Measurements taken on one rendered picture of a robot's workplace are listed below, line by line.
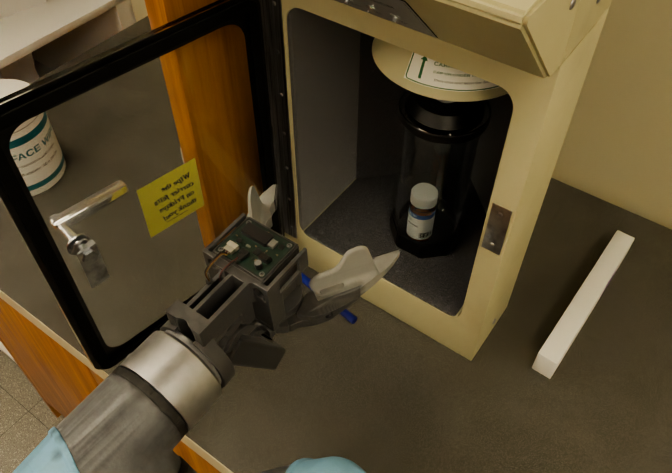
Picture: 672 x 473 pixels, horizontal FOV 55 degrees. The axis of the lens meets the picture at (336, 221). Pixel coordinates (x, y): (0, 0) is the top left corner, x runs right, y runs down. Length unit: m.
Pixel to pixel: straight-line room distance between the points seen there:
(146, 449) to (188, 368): 0.06
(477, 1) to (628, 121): 0.69
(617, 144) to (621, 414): 0.43
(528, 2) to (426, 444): 0.57
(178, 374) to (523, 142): 0.36
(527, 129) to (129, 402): 0.40
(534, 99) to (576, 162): 0.59
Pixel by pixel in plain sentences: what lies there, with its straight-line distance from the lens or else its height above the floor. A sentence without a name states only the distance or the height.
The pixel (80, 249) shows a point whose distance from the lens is 0.71.
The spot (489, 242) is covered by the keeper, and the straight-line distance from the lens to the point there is 0.72.
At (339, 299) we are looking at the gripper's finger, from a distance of 0.58.
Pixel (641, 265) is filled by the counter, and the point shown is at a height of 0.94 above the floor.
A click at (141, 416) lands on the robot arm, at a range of 0.50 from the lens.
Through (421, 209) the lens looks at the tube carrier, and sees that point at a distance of 0.84.
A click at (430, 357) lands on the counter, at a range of 0.91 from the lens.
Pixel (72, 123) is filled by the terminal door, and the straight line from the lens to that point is 0.63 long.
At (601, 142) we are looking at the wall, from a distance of 1.14.
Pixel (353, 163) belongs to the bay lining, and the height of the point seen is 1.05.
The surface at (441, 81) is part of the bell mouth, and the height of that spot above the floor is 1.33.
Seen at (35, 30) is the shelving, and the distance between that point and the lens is 1.67.
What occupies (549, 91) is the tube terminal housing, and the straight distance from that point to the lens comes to 0.58.
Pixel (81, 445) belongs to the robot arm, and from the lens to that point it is 0.50.
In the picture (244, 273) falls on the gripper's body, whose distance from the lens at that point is 0.53.
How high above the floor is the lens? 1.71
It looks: 48 degrees down
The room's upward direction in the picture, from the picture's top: straight up
